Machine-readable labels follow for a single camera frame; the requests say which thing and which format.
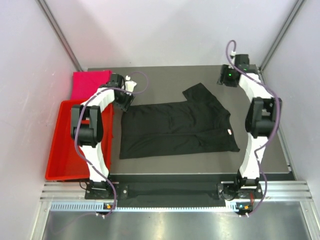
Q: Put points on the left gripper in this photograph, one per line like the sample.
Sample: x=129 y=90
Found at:
x=125 y=106

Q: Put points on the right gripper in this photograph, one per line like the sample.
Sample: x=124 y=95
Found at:
x=222 y=80

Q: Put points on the black t-shirt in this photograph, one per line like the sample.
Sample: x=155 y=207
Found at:
x=200 y=124

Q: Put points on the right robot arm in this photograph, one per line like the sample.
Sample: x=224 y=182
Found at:
x=261 y=122

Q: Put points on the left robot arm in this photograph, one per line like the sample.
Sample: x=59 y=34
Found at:
x=86 y=126

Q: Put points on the folded pink t-shirt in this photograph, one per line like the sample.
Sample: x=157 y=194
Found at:
x=86 y=83

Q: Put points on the red plastic bin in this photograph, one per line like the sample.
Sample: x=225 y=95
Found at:
x=63 y=162

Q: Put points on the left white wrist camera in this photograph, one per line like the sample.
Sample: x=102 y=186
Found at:
x=129 y=84

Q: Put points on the right corner aluminium post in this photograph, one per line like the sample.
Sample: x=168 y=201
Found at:
x=298 y=5

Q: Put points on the corner aluminium post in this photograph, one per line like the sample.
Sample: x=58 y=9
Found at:
x=298 y=5
x=59 y=33

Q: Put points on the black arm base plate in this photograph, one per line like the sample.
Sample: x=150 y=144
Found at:
x=173 y=201

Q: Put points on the grey slotted cable duct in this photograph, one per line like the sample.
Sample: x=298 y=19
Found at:
x=104 y=207

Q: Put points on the aluminium frame rail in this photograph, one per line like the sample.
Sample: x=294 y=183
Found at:
x=73 y=191

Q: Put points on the left corner aluminium post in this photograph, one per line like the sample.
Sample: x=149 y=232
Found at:
x=59 y=33

